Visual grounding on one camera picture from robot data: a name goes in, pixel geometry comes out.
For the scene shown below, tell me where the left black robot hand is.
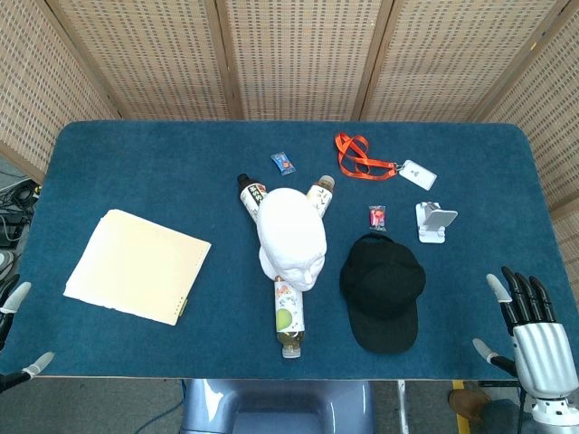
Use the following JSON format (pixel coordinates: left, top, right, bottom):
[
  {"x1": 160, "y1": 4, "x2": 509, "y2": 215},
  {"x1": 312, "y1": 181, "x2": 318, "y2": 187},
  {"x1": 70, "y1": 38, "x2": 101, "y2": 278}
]
[{"x1": 0, "y1": 281, "x2": 56, "y2": 394}]

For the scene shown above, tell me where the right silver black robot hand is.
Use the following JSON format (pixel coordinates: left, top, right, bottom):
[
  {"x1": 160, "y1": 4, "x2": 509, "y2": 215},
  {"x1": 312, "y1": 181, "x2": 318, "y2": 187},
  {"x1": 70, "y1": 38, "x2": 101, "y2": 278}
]
[{"x1": 472, "y1": 266, "x2": 574, "y2": 400}]

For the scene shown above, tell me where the black baseball cap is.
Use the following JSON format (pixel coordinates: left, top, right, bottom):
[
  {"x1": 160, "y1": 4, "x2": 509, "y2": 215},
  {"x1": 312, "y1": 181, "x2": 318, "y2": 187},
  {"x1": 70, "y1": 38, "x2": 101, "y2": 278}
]
[{"x1": 338, "y1": 232, "x2": 427, "y2": 354}]

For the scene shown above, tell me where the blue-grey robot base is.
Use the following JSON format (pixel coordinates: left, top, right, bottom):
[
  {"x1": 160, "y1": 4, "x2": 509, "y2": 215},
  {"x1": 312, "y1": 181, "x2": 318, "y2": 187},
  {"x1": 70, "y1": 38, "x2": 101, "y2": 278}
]
[{"x1": 180, "y1": 378, "x2": 376, "y2": 434}]

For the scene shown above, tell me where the white foam mannequin head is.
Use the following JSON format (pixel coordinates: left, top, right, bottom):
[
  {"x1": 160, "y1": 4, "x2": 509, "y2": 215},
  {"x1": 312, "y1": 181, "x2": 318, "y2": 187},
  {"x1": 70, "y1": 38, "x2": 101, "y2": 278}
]
[{"x1": 255, "y1": 186, "x2": 328, "y2": 293}]

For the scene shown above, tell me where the brown shoe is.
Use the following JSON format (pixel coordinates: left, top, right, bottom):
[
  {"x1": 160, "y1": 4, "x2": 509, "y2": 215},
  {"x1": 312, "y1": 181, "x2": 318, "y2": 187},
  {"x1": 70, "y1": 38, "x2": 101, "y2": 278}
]
[{"x1": 448, "y1": 388, "x2": 492, "y2": 424}]

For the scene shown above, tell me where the cream loose-leaf notebook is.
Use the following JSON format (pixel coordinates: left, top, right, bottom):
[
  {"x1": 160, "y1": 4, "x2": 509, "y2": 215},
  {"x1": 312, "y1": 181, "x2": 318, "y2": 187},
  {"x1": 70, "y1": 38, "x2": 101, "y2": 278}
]
[{"x1": 62, "y1": 208, "x2": 213, "y2": 326}]

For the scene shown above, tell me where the white table leg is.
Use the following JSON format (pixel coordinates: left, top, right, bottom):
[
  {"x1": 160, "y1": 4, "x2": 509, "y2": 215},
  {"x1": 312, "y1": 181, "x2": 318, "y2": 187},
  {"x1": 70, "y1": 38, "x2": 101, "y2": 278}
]
[{"x1": 396, "y1": 379, "x2": 411, "y2": 434}]

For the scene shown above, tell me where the white folding phone stand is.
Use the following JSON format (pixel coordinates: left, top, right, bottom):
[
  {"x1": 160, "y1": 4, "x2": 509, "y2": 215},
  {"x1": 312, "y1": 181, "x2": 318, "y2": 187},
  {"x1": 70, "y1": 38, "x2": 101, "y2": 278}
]
[{"x1": 414, "y1": 201, "x2": 459, "y2": 244}]

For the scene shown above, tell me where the blue carpet table cover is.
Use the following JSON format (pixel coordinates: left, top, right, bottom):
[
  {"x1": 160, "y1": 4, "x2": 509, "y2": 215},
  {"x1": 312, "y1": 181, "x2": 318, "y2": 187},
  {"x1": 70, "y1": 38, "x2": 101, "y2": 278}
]
[{"x1": 0, "y1": 119, "x2": 579, "y2": 381}]

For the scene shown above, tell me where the woven bamboo screen panel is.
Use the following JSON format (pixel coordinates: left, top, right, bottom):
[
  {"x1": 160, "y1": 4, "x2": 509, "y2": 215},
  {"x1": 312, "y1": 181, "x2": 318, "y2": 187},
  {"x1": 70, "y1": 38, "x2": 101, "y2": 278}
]
[
  {"x1": 0, "y1": 0, "x2": 119, "y2": 184},
  {"x1": 44, "y1": 0, "x2": 243, "y2": 121},
  {"x1": 215, "y1": 0, "x2": 395, "y2": 122},
  {"x1": 472, "y1": 0, "x2": 579, "y2": 263},
  {"x1": 351, "y1": 0, "x2": 571, "y2": 122}
]

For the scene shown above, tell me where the red candy wrapper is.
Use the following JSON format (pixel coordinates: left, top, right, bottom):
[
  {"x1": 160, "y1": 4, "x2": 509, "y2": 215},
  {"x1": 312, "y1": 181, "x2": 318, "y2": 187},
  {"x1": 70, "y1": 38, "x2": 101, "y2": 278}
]
[{"x1": 367, "y1": 203, "x2": 388, "y2": 232}]

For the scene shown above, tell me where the white ID badge card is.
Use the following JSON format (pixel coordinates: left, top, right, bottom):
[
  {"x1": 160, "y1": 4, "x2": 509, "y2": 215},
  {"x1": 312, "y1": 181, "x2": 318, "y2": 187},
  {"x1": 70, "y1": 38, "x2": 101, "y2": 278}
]
[{"x1": 398, "y1": 159, "x2": 438, "y2": 190}]

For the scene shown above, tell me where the tea bottle green apple label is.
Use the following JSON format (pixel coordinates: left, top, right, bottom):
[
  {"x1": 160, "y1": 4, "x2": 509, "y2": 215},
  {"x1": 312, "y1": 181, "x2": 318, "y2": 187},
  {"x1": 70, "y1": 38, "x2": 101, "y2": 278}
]
[{"x1": 272, "y1": 275, "x2": 308, "y2": 360}]

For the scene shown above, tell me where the black-capped bottle with dark label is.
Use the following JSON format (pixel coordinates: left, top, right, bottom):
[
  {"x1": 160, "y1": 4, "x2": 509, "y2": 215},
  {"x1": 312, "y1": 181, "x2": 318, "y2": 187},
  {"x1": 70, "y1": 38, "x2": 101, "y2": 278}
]
[{"x1": 236, "y1": 173, "x2": 271, "y2": 222}]

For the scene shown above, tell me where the brown-capped bottle with white label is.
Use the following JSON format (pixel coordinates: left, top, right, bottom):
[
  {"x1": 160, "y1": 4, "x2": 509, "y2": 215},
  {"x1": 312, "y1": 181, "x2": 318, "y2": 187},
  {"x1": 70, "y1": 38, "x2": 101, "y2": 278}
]
[{"x1": 306, "y1": 175, "x2": 337, "y2": 218}]

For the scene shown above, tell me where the blue candy wrapper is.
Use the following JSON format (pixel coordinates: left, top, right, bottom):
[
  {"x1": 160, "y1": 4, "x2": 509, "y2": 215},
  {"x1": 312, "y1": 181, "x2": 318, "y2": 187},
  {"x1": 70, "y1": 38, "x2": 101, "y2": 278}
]
[{"x1": 270, "y1": 152, "x2": 298, "y2": 175}]

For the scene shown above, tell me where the black cable bundle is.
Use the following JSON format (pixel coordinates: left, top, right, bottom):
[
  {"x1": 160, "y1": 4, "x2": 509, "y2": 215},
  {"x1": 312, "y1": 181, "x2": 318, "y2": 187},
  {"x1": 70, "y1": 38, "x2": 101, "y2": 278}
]
[{"x1": 0, "y1": 178, "x2": 44, "y2": 248}]

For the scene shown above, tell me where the thin blue floor cable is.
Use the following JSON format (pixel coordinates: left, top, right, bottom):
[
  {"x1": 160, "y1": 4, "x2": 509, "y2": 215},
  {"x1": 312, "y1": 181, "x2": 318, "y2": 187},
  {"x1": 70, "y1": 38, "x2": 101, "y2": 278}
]
[{"x1": 147, "y1": 379, "x2": 187, "y2": 434}]

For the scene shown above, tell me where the orange lanyard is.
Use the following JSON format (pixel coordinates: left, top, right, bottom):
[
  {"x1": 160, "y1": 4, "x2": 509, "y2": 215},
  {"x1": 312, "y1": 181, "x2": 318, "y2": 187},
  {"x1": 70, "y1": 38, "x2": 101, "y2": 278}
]
[{"x1": 334, "y1": 132, "x2": 402, "y2": 178}]

